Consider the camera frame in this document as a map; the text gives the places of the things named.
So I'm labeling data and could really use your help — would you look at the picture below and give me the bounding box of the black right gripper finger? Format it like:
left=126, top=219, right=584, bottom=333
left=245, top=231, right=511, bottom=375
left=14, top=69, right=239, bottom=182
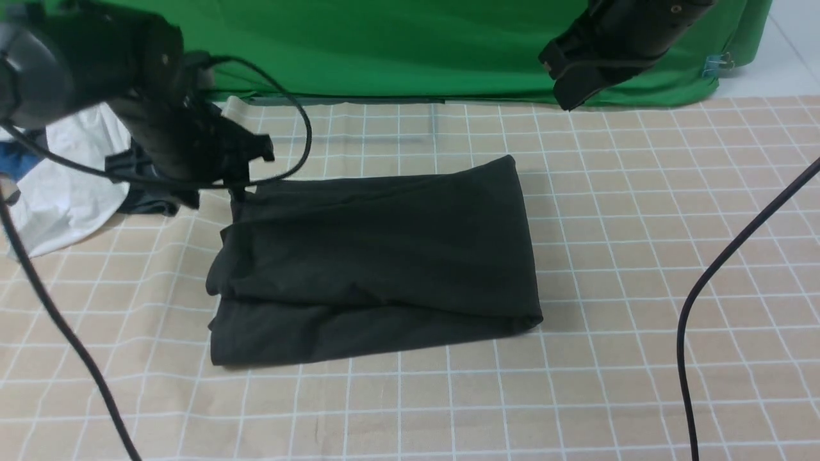
left=552, top=64, right=621, bottom=111

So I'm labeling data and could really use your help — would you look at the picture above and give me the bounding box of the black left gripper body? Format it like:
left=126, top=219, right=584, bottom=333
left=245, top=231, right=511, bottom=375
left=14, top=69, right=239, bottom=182
left=153, top=106, right=275, bottom=190

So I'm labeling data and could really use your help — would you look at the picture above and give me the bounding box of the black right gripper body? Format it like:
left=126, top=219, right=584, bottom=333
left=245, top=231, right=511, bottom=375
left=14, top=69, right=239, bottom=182
left=538, top=1, right=680, bottom=84

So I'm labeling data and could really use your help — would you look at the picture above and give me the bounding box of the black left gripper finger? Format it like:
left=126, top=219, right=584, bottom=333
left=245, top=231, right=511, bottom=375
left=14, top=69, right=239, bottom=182
left=227, top=182, right=248, bottom=206

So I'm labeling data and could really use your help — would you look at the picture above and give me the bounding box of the dark gray long-sleeve shirt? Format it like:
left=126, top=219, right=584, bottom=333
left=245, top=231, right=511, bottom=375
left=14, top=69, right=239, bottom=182
left=206, top=156, right=544, bottom=368

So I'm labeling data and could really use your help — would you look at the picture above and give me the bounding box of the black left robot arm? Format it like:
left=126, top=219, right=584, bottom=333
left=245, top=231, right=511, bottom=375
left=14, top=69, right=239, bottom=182
left=2, top=1, right=275, bottom=208

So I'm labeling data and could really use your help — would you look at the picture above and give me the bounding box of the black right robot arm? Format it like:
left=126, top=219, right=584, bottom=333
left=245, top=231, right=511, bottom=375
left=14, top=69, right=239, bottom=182
left=538, top=1, right=715, bottom=111

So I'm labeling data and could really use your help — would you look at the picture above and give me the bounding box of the white crumpled shirt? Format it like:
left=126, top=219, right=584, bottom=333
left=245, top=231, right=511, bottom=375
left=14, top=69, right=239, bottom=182
left=10, top=103, right=131, bottom=258

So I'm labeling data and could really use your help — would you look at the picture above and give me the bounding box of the dark teal crumpled garment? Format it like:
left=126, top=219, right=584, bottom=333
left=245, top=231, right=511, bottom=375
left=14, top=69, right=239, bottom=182
left=104, top=144, right=200, bottom=218

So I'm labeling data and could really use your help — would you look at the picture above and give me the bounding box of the blue binder clip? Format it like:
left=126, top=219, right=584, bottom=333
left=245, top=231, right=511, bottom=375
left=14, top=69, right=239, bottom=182
left=701, top=52, right=735, bottom=79

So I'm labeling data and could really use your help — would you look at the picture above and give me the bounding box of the beige checkered tablecloth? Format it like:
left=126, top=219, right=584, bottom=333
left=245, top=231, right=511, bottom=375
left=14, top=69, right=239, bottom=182
left=1, top=96, right=819, bottom=460

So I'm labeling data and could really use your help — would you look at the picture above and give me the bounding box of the green backdrop cloth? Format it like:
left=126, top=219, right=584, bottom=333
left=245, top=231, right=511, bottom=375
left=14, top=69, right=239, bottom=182
left=38, top=0, right=773, bottom=108

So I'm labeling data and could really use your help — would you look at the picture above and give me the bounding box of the blue crumpled garment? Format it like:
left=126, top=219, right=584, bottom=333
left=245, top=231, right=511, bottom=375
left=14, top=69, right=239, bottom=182
left=0, top=142, right=41, bottom=182

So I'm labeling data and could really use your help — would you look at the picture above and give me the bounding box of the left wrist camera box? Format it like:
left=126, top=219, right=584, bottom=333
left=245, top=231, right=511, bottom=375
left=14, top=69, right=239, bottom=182
left=183, top=51, right=216, bottom=90

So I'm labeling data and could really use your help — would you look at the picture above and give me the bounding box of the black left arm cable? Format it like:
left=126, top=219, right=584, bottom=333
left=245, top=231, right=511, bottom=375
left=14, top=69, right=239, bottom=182
left=0, top=54, right=313, bottom=461

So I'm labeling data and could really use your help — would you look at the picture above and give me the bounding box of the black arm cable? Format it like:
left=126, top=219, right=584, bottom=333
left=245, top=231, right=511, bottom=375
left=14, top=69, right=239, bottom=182
left=0, top=54, right=313, bottom=461
left=676, top=157, right=820, bottom=461

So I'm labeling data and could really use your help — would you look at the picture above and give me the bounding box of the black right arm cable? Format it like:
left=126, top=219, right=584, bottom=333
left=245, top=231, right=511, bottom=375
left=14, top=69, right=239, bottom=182
left=676, top=157, right=820, bottom=461

